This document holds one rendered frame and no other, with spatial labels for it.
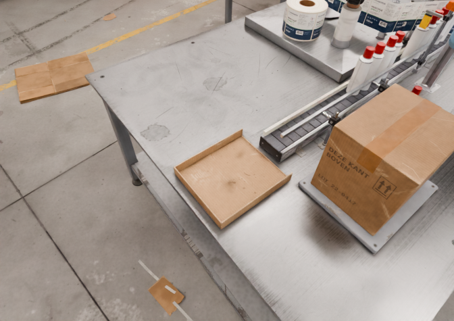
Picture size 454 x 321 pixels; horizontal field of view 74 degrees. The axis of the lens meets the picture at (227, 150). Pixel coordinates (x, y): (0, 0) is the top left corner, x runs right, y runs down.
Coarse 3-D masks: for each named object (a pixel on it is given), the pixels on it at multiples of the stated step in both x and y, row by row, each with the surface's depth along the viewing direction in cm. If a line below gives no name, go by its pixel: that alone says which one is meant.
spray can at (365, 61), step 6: (366, 48) 112; (372, 48) 112; (366, 54) 112; (372, 54) 112; (360, 60) 114; (366, 60) 113; (372, 60) 114; (360, 66) 116; (366, 66) 115; (354, 72) 119; (360, 72) 117; (366, 72) 117; (354, 78) 120; (360, 78) 119; (348, 84) 125; (354, 84) 122; (348, 90) 125
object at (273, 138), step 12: (432, 48) 152; (396, 60) 144; (396, 72) 137; (372, 84) 131; (336, 96) 125; (360, 96) 126; (312, 108) 120; (336, 108) 121; (300, 120) 115; (312, 120) 115; (324, 120) 116; (276, 132) 111; (300, 132) 111; (276, 144) 107; (288, 144) 107
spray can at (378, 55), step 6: (378, 42) 114; (378, 48) 114; (384, 48) 114; (378, 54) 115; (378, 60) 116; (372, 66) 119; (378, 66) 119; (372, 72) 120; (366, 78) 123; (360, 90) 128; (366, 90) 127
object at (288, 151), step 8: (440, 48) 152; (432, 56) 151; (416, 64) 142; (424, 64) 149; (408, 72) 141; (392, 80) 134; (400, 80) 140; (368, 96) 126; (360, 104) 126; (304, 112) 119; (344, 112) 119; (352, 112) 125; (320, 128) 113; (328, 128) 119; (264, 136) 110; (304, 136) 110; (312, 136) 113; (264, 144) 110; (296, 144) 108; (304, 144) 113; (272, 152) 108; (280, 152) 105; (288, 152) 108; (280, 160) 108
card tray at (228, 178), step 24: (216, 144) 108; (240, 144) 113; (192, 168) 105; (216, 168) 105; (240, 168) 105; (264, 168) 106; (192, 192) 97; (216, 192) 99; (240, 192) 99; (264, 192) 95; (216, 216) 89
